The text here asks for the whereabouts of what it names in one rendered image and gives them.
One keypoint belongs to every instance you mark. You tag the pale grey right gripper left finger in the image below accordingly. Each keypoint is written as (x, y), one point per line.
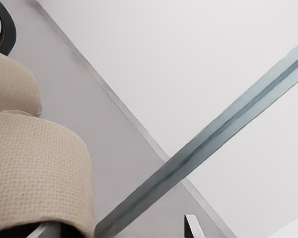
(38, 228)

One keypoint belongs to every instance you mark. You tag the silver frame post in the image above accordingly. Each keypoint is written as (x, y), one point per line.
(213, 134)

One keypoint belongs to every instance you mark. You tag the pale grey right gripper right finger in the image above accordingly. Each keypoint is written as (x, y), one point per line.
(194, 229)

